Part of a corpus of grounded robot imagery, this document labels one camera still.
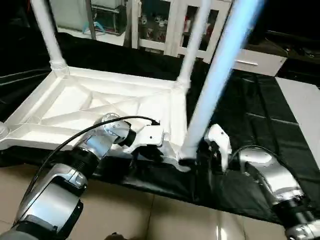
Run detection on white plastic table top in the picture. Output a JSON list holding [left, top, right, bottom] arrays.
[[0, 65, 194, 174]]

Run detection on black work mat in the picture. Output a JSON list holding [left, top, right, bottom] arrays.
[[0, 31, 320, 226]]

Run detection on white drawer unit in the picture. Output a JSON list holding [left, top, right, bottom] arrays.
[[233, 48, 288, 76]]

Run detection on white glass door cabinet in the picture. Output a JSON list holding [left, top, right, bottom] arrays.
[[125, 0, 233, 60]]

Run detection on black desk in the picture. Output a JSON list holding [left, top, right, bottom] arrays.
[[264, 29, 320, 88]]

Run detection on teal plastic bag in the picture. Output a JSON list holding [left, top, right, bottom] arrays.
[[81, 20, 106, 35]]

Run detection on black speaker box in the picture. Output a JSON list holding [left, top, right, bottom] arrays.
[[246, 0, 269, 46]]

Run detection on metal framed glass panel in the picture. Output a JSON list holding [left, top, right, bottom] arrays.
[[48, 0, 60, 34]]

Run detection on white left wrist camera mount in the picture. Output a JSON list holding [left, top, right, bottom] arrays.
[[121, 124, 166, 155]]

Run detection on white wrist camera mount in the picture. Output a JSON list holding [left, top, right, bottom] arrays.
[[203, 123, 233, 174], [121, 124, 166, 155]]

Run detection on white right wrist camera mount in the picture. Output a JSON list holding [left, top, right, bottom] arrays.
[[203, 123, 233, 174]]

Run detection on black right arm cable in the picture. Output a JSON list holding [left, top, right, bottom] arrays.
[[209, 144, 281, 176]]

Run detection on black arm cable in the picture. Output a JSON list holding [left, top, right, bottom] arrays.
[[23, 115, 161, 201], [209, 144, 281, 176]]

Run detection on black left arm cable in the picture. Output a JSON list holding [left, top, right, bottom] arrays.
[[23, 115, 161, 201]]

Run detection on glass tank with dark frame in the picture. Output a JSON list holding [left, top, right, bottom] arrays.
[[89, 0, 129, 36]]

